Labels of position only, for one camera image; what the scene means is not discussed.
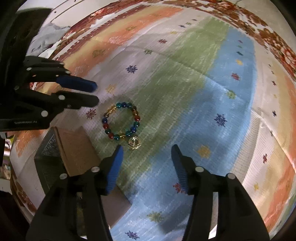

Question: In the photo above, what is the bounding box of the grey crumpled cloth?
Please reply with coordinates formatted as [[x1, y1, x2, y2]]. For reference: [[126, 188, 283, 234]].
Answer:
[[31, 22, 70, 53]]

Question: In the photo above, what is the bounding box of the silver metal tin box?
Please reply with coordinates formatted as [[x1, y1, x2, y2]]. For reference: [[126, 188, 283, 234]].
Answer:
[[33, 126, 133, 229]]

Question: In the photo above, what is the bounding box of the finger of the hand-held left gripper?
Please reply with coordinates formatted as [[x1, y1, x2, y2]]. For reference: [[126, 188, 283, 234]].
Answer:
[[24, 56, 98, 92], [14, 86, 100, 117]]

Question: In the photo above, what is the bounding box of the small gold ring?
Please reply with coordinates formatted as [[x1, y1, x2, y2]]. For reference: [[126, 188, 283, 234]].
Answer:
[[128, 137, 141, 151]]

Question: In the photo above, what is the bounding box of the striped pastel cloth mat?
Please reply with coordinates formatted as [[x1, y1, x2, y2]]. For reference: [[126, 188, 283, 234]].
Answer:
[[11, 5, 296, 241]]

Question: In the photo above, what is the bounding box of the white bed headboard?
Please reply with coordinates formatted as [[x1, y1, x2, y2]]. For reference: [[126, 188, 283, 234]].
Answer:
[[17, 0, 104, 26]]

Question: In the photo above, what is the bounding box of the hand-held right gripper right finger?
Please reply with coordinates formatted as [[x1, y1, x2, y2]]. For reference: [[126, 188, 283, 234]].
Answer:
[[171, 144, 270, 241]]

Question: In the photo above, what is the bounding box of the red floral blanket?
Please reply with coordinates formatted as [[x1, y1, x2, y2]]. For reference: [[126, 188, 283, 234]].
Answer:
[[11, 0, 296, 216]]

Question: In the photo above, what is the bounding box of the multicolour glass bead bracelet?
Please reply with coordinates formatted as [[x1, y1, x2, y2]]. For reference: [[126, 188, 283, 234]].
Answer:
[[102, 101, 141, 141]]

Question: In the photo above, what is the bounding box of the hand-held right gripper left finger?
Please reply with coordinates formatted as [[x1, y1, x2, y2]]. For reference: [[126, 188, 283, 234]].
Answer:
[[25, 145, 124, 241]]

